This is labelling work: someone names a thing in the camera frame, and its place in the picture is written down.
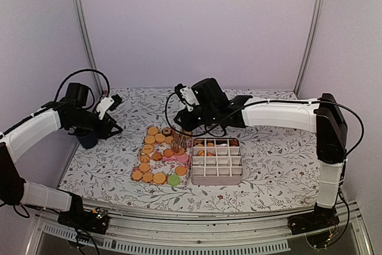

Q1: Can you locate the green round cookie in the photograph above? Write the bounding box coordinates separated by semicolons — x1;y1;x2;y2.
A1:
168;174;180;186

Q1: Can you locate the chocolate sprinkled donut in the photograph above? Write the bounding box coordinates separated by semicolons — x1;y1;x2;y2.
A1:
161;128;172;137

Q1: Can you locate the dotted tan sandwich cookie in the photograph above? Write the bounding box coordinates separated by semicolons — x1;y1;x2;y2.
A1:
153;173;167;185

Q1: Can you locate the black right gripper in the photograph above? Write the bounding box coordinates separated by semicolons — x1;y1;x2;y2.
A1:
172;107;217;133

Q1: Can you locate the aluminium front rail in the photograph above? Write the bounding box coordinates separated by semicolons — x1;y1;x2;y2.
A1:
26;201;374;254

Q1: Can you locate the aluminium left corner post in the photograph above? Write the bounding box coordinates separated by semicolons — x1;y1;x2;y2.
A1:
67;0;99;84

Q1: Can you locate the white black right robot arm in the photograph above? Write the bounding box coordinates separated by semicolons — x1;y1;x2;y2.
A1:
174;78;360;235

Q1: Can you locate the aluminium right corner post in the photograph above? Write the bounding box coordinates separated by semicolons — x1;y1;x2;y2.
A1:
294;0;324;96

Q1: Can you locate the floral cookie tray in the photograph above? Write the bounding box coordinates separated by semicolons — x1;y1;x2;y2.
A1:
131;126;192;187

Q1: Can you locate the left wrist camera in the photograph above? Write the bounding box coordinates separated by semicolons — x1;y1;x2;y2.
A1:
95;94;123;120

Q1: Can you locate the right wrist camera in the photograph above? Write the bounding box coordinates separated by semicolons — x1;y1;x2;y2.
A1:
174;84;199;112

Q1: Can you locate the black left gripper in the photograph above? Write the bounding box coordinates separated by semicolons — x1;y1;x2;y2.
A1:
69;108;123;139

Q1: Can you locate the dark blue cup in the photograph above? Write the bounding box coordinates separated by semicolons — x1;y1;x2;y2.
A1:
74;129;98;149

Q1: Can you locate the aluminium corner post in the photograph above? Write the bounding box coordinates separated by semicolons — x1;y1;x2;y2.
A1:
67;0;99;84
294;0;324;96

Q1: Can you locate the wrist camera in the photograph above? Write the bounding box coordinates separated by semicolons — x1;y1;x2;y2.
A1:
95;94;123;120
174;84;199;112

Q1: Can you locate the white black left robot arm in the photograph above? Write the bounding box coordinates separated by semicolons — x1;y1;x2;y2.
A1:
1;69;122;234

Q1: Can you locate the pink divided cookie tin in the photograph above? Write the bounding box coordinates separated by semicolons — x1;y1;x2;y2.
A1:
190;138;244;186

